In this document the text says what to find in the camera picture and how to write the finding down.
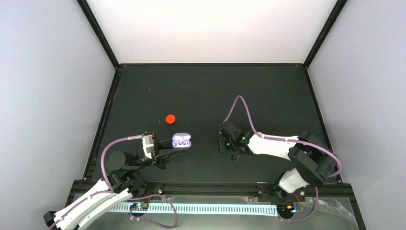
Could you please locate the orange round bottle cap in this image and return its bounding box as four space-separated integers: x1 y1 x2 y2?
165 114 176 124

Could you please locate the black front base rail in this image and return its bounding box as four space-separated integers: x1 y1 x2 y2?
66 180 356 206

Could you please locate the light blue slotted cable duct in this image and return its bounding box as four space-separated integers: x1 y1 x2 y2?
110 203 278 217

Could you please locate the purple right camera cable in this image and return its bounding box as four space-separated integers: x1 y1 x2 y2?
222 95 344 191

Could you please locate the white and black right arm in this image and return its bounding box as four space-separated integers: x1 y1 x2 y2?
218 129 338 201

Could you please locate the black left rear frame post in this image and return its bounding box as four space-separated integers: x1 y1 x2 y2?
77 0 120 69

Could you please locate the black frame post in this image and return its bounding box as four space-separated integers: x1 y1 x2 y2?
303 0 348 69
77 0 120 69

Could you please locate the lavender earbud charging case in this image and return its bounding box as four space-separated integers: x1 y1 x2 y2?
172 132 191 149

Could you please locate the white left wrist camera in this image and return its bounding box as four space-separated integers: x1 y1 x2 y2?
142 135 155 159

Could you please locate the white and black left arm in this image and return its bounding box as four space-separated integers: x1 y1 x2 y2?
44 133 192 230

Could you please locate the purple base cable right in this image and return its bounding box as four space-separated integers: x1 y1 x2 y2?
277 187 319 222

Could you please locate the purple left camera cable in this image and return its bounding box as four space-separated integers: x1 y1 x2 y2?
100 135 145 193

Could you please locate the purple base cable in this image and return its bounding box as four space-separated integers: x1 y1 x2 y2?
128 194 179 230
277 187 319 222

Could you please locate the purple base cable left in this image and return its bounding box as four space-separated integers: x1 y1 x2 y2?
128 194 179 230

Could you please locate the black right rear frame post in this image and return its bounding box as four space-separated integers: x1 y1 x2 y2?
303 0 348 69

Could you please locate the purple camera cable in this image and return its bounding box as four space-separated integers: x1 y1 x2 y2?
222 95 344 191
100 135 145 193

